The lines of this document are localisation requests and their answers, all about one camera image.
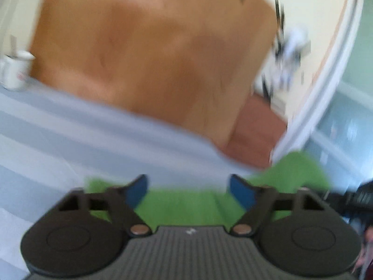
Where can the navy green striped sweater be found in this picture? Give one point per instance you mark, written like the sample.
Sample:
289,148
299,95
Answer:
186,207

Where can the white framed glass door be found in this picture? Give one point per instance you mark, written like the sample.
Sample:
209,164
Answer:
338,108

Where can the striped light blue bedsheet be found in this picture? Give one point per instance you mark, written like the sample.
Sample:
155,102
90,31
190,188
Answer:
72,140

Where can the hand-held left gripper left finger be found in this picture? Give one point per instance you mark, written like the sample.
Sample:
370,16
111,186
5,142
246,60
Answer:
137,190

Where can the white mug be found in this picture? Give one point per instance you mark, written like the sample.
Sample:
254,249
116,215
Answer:
16,73

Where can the black cluttered rack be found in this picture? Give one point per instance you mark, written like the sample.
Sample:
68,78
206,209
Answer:
288,49

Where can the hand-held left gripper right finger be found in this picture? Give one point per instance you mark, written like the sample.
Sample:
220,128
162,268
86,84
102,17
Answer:
242,194

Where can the pale stirring stick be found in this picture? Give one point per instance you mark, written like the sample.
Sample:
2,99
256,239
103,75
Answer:
13,46

